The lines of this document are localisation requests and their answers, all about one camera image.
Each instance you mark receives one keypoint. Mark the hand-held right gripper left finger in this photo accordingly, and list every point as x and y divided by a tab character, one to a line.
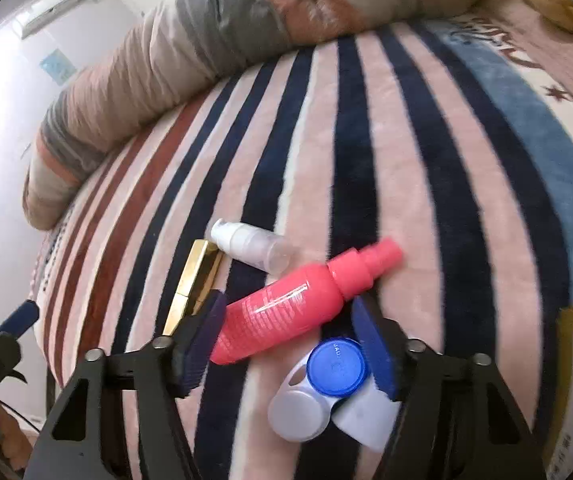
205	342

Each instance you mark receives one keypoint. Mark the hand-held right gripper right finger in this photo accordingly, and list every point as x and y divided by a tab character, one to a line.
377	355

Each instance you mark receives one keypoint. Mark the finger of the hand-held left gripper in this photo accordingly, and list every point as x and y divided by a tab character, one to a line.
19	317

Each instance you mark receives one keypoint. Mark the pink spray bottle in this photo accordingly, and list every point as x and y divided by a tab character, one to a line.
286	305

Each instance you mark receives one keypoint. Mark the gold lipstick tube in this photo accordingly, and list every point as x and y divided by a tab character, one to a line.
197	275

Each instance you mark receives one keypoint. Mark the blue white contact lens case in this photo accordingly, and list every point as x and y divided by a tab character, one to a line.
299	410

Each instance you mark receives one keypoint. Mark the clear small pump bottle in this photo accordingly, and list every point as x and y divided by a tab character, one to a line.
254	247

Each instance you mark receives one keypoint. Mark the striped fleece blanket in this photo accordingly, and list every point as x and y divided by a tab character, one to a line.
396	160

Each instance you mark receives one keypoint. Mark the rolled striped quilt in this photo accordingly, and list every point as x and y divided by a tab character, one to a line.
166	60

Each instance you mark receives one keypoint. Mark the white air conditioner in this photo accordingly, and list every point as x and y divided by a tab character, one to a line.
56	7

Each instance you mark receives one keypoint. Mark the pink printed bedsheet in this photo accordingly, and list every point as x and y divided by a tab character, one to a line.
566	55

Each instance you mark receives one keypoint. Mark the blue wall poster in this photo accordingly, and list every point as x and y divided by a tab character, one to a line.
56	66

